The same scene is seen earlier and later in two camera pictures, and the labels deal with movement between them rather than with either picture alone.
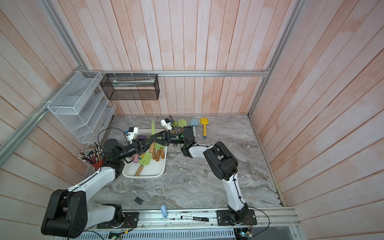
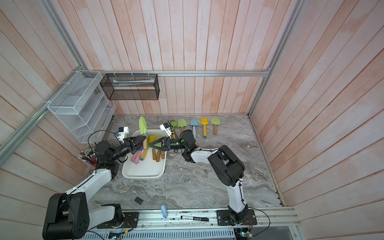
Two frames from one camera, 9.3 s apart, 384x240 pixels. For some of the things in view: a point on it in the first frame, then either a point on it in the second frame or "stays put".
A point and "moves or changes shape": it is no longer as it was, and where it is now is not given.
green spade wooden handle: [146, 159] -> [143, 126]
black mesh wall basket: [131, 86] stays put
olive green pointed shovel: [182, 122] stays put
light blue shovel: [194, 122] stays put
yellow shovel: [204, 121] stays put
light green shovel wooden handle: [152, 147] moves or changes shape
